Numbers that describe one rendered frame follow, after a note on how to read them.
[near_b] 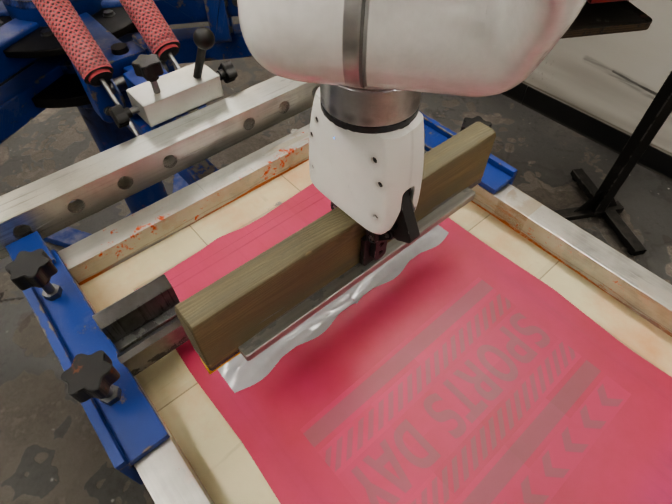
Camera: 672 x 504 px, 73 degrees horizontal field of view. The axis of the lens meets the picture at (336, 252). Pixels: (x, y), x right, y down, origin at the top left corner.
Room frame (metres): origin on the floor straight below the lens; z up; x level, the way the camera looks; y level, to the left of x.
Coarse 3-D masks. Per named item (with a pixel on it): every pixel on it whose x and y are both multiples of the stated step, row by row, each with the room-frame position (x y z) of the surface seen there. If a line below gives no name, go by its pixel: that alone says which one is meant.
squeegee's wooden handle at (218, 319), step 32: (480, 128) 0.42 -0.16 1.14; (448, 160) 0.36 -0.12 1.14; (480, 160) 0.40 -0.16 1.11; (448, 192) 0.37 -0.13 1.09; (320, 224) 0.27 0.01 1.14; (352, 224) 0.28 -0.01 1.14; (256, 256) 0.24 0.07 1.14; (288, 256) 0.24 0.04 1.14; (320, 256) 0.25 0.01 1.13; (352, 256) 0.27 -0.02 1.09; (224, 288) 0.20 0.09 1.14; (256, 288) 0.21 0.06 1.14; (288, 288) 0.22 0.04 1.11; (320, 288) 0.25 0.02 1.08; (192, 320) 0.17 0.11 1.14; (224, 320) 0.18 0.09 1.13; (256, 320) 0.20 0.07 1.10; (224, 352) 0.18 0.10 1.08
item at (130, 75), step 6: (126, 72) 0.70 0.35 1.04; (132, 72) 0.70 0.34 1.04; (126, 78) 0.69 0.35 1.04; (132, 78) 0.68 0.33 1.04; (138, 78) 0.68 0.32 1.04; (144, 78) 0.68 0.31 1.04; (132, 84) 0.67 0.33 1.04; (138, 84) 0.67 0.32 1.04; (198, 108) 0.60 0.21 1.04; (186, 114) 0.59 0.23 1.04; (168, 120) 0.58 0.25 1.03
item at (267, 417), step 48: (240, 240) 0.41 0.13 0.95; (192, 288) 0.33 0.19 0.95; (336, 336) 0.26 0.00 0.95; (384, 336) 0.26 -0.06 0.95; (288, 384) 0.20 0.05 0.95; (336, 384) 0.20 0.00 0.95; (240, 432) 0.15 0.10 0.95; (288, 432) 0.15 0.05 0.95; (288, 480) 0.10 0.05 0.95; (336, 480) 0.10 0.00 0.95
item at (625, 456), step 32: (320, 192) 0.51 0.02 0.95; (288, 224) 0.44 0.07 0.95; (448, 224) 0.44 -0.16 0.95; (416, 256) 0.38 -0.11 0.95; (448, 256) 0.38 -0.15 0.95; (480, 256) 0.38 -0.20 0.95; (384, 288) 0.33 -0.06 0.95; (416, 288) 0.33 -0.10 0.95; (448, 288) 0.33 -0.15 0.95; (512, 288) 0.33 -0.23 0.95; (544, 288) 0.33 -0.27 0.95; (384, 320) 0.28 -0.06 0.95; (416, 320) 0.28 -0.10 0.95; (544, 320) 0.28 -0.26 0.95; (576, 320) 0.28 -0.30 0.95; (608, 352) 0.24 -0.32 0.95; (640, 384) 0.20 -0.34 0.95; (640, 416) 0.16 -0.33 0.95; (608, 448) 0.13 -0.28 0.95; (640, 448) 0.13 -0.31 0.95; (576, 480) 0.10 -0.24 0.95; (608, 480) 0.10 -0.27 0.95; (640, 480) 0.10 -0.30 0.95
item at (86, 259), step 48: (288, 144) 0.58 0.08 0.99; (192, 192) 0.47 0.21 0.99; (240, 192) 0.50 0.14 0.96; (480, 192) 0.48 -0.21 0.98; (96, 240) 0.38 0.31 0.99; (144, 240) 0.40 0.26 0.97; (576, 240) 0.38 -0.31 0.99; (624, 288) 0.31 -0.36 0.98; (144, 480) 0.09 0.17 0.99; (192, 480) 0.09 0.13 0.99
